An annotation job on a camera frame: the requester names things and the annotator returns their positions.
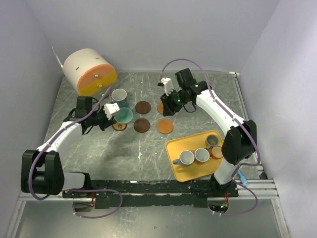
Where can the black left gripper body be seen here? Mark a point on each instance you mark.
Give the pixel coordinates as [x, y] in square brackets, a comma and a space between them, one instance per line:
[100, 119]

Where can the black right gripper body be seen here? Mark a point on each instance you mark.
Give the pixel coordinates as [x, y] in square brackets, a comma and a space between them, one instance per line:
[175, 100]

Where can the tan wooden coaster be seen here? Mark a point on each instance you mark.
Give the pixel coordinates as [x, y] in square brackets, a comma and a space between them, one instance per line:
[160, 108]

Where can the light orange wooden coaster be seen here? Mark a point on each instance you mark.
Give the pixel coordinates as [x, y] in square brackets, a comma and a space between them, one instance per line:
[165, 126]

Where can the yellow black-rimmed coaster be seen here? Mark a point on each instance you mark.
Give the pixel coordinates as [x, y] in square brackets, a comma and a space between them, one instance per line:
[119, 126]

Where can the teal cup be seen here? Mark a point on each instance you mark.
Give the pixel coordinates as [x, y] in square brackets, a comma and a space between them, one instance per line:
[124, 116]

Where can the dark brown wooden coaster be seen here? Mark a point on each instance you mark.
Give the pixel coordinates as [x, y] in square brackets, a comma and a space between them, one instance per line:
[143, 107]

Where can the dark walnut wooden coaster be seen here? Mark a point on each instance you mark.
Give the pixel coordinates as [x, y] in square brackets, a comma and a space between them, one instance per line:
[141, 125]

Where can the large white blue-handled mug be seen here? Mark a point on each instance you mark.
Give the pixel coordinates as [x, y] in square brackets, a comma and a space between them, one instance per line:
[119, 96]

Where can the white grey-handled cup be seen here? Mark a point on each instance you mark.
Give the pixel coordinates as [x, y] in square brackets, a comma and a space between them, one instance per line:
[186, 158]

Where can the white pink cup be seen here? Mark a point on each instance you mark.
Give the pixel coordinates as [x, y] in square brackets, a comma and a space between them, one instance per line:
[202, 155]

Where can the yellow plastic tray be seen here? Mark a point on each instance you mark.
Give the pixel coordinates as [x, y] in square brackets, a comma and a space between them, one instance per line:
[192, 143]

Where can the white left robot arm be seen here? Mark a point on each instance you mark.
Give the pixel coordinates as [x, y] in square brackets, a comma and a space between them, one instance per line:
[42, 172]

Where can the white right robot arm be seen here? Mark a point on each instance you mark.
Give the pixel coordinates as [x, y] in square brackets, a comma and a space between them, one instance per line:
[240, 134]

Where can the orange copper cup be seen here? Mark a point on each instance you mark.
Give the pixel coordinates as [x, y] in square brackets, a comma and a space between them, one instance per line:
[216, 152]

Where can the white cylindrical drawer cabinet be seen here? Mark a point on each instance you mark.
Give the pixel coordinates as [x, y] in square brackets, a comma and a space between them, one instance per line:
[88, 72]

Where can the blue clip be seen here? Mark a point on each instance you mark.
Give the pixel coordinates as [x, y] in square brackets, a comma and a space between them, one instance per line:
[243, 179]

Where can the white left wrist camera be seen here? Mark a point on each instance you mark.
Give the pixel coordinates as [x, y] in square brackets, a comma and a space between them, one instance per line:
[111, 109]

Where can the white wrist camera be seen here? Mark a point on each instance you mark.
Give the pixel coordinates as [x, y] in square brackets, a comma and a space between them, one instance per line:
[111, 109]
[167, 84]

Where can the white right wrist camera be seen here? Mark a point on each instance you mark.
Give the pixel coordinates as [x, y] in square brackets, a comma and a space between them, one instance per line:
[167, 84]

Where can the grey yellow-handled cup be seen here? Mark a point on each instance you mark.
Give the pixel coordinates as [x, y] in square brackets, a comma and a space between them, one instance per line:
[211, 141]

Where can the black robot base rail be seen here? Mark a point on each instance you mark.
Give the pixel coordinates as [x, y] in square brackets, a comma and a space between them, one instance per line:
[143, 193]

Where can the aluminium frame rail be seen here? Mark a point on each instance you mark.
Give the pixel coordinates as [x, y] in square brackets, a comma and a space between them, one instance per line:
[262, 188]

